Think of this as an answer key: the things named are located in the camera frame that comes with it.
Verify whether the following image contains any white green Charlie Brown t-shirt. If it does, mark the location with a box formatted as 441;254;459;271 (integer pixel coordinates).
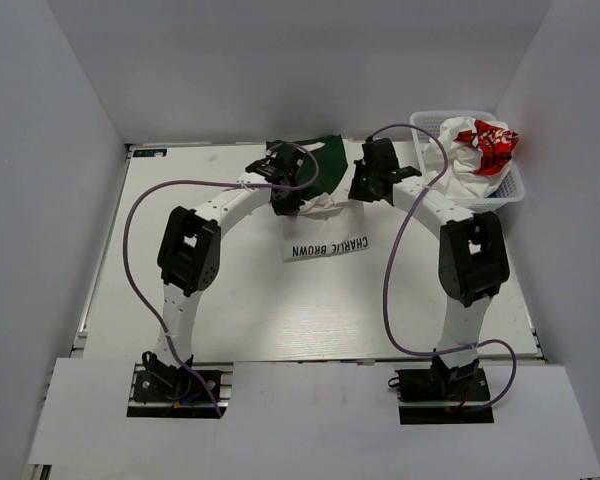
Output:
280;135;371;263

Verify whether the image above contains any white red print t-shirt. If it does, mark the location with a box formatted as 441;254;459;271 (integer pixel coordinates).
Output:
422;116;519;200

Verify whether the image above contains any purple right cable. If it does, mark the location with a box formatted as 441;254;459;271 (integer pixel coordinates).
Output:
366;123;519;412

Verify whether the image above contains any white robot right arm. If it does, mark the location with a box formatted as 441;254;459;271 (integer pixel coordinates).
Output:
349;138;510;399

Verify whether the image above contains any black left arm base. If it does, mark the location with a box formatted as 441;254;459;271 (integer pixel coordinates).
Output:
126;351;233;420

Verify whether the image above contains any white plastic basket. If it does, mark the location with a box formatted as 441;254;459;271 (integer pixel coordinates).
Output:
410;110;524;212

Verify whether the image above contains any purple cable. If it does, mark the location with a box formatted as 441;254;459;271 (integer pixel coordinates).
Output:
366;123;519;412
122;141;321;418

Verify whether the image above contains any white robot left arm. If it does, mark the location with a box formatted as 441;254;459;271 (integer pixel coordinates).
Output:
143;142;319;399

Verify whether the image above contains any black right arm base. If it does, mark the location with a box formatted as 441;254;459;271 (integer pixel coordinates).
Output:
387;368;494;426

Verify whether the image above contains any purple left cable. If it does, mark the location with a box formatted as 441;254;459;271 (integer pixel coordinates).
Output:
122;141;321;418

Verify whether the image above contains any blue table label sticker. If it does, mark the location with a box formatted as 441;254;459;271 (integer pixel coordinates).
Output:
132;148;168;158

